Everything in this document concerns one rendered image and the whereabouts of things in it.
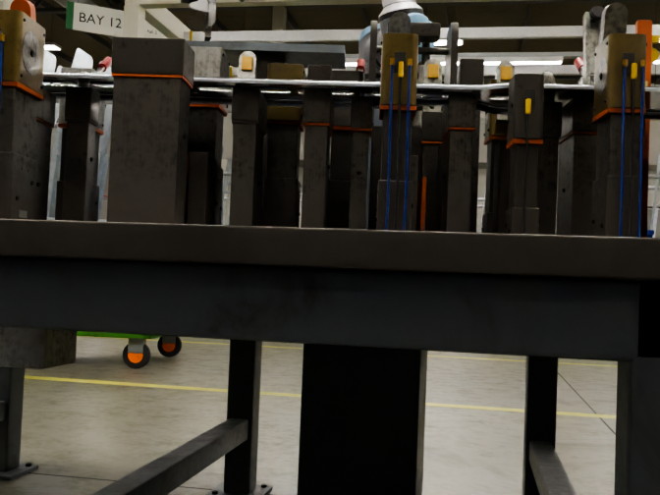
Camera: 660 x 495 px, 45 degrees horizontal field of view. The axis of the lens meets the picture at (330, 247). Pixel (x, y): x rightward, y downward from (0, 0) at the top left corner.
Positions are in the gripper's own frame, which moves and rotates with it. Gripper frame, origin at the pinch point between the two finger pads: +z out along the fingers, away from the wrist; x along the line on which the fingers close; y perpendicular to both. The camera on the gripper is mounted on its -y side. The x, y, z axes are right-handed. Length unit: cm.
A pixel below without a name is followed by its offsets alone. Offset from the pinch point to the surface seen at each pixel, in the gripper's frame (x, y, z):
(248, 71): 22.6, -6.8, 12.6
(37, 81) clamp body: 43, 31, 23
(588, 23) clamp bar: 38, -74, 0
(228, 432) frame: -31, -11, 97
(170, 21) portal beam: -703, 6, -219
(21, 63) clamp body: 49, 33, 22
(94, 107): 28.6, 22.6, 23.8
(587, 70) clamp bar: 40, -73, 10
